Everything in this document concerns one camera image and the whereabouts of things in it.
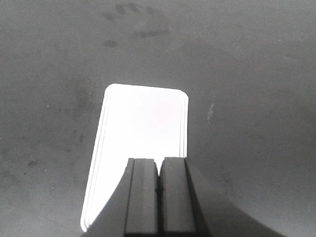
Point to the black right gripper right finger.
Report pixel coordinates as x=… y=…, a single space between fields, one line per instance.
x=176 y=206

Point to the silver metal tray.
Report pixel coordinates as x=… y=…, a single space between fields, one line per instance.
x=135 y=122

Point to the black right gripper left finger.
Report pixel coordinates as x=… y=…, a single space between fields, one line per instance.
x=142 y=215

